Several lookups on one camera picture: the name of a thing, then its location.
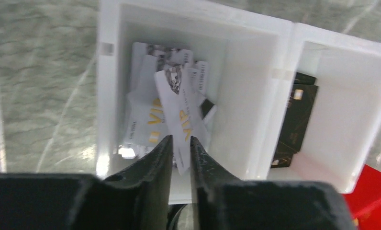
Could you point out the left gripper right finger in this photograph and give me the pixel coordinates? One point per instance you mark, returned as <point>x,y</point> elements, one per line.
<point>224,202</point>

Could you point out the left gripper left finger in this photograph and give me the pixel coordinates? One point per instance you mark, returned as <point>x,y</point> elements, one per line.
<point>136,198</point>

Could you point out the white VIP credit card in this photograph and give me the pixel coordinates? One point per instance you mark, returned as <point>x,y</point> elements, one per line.
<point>182,113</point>

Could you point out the patterned card in tray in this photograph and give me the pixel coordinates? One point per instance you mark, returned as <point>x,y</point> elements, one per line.
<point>144,121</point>

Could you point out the black card in tray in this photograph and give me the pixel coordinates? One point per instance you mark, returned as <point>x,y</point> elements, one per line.
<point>296,120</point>

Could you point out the red plastic bin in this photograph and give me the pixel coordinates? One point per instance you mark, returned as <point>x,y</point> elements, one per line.
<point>365,200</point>

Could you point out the white divided tray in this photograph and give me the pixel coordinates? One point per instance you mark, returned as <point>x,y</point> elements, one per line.
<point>253,59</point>

